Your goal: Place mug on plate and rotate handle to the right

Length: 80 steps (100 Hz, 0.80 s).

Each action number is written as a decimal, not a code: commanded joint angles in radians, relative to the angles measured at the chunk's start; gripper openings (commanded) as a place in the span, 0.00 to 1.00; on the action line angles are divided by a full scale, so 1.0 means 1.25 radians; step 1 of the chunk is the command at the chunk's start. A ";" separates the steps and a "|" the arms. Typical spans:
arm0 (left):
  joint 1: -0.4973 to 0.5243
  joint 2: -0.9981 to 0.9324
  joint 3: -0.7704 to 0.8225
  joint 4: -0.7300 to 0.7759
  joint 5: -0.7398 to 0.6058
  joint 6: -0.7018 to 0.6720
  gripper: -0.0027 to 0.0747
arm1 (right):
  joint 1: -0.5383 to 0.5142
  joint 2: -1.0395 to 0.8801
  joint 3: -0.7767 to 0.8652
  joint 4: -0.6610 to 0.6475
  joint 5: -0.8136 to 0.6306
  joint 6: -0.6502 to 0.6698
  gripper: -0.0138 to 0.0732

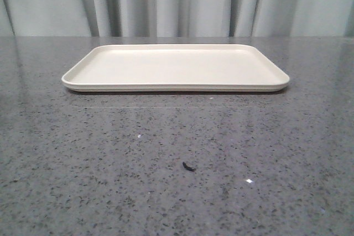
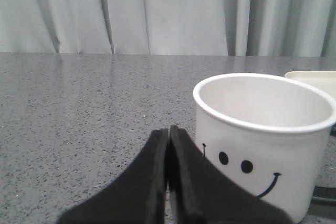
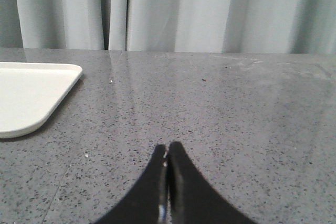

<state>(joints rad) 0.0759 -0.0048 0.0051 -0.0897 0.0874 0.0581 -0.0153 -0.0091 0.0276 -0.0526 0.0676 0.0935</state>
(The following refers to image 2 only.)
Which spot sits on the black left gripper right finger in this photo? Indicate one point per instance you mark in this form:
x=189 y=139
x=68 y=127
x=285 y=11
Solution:
x=204 y=195

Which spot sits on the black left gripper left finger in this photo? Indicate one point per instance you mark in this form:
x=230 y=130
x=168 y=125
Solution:
x=135 y=196

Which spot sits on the white smiley face mug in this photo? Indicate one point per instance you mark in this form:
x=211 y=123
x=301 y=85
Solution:
x=266 y=133

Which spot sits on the cream rectangular tray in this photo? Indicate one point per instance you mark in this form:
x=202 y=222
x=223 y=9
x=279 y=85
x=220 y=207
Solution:
x=323 y=80

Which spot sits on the grey-green curtain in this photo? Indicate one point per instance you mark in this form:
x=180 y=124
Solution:
x=303 y=28

